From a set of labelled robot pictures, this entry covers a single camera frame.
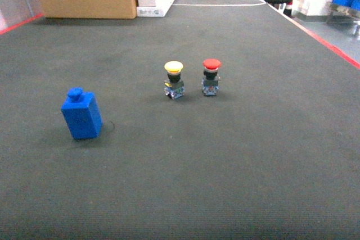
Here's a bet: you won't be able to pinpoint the white flat carton box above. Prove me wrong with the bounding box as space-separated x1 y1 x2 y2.
137 0 175 17

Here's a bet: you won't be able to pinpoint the blue bins on far rack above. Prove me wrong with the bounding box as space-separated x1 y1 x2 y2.
332 0 359 10

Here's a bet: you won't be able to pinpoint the yellow mushroom push button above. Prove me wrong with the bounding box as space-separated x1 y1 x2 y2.
164 61 185 100

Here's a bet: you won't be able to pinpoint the red mushroom push button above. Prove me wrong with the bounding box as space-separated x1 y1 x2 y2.
202 58 222 96

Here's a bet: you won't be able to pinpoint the blue block part with knob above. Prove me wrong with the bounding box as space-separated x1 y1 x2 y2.
61 87 102 139

